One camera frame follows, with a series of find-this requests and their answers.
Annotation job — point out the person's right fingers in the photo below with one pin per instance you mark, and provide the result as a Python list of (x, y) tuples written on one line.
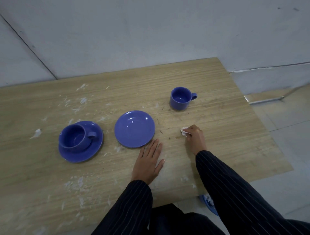
[(190, 132)]

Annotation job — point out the person's left forearm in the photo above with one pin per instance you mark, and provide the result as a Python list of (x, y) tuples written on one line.
[(128, 210)]

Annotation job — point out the scattered white paper scraps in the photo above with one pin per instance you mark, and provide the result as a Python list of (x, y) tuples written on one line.
[(75, 182)]

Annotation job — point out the metal frame bar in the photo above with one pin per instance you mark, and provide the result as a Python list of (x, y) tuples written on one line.
[(266, 99)]

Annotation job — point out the blue slipper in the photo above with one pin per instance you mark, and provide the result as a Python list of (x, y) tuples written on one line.
[(210, 205)]

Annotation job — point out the person's left middle finger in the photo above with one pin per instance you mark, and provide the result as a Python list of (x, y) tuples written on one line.
[(152, 147)]

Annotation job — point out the blue ceramic saucer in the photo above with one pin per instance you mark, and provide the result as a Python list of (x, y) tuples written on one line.
[(93, 151), (134, 129)]

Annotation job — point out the white tissue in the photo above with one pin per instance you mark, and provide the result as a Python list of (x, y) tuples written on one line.
[(183, 132)]

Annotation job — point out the person's right forearm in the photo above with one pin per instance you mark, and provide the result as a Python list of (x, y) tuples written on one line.
[(237, 196)]

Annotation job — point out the person's left thumb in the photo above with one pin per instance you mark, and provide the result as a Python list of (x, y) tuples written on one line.
[(160, 165)]

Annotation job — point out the person's right hand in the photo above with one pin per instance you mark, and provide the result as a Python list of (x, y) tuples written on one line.
[(197, 140)]

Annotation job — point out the person's left little finger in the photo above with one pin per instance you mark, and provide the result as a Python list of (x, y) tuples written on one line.
[(141, 153)]

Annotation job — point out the person's left hand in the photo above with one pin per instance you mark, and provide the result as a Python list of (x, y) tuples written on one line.
[(145, 169)]

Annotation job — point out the large blue ceramic cup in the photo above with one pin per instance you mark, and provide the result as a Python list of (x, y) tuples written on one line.
[(73, 139)]

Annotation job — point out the person's dark trousers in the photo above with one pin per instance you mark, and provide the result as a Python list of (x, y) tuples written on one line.
[(179, 222)]

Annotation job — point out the small blue ceramic cup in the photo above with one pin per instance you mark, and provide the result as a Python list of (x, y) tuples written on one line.
[(180, 99)]

